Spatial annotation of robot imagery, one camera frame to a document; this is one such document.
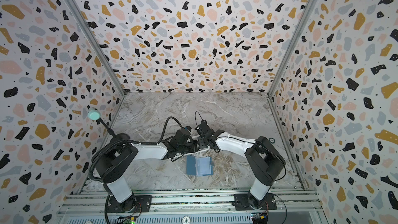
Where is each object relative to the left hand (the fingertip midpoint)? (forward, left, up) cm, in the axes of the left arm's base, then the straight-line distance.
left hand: (202, 144), depth 90 cm
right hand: (+3, -1, +1) cm, 4 cm away
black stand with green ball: (-1, +45, +30) cm, 54 cm away
